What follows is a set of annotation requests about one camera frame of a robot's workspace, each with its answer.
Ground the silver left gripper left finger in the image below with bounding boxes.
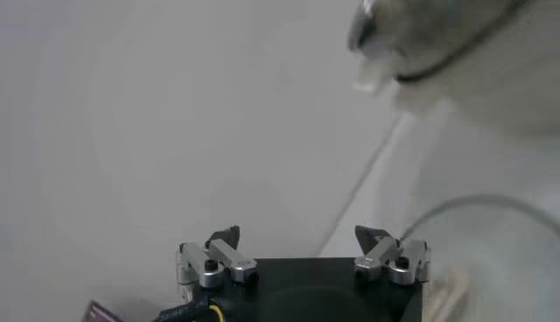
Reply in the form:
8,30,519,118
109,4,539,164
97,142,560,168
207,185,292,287
174,225,259,303

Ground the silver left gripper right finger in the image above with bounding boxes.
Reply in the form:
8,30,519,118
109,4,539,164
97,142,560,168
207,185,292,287
353,225,432,286

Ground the glass lid with beige handle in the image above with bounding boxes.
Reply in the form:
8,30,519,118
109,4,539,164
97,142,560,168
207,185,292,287
400,194,560,322

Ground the stainless steel steamer basket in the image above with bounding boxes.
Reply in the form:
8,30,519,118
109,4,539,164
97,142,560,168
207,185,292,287
347,0,529,95

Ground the maroon flat object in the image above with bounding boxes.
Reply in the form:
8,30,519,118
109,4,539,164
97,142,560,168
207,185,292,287
80,300,124,322

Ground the white electric cooking pot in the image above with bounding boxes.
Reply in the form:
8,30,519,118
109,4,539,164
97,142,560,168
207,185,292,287
393,0,560,142

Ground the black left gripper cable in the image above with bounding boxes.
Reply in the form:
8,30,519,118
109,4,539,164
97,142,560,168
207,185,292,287
150,295,227,322

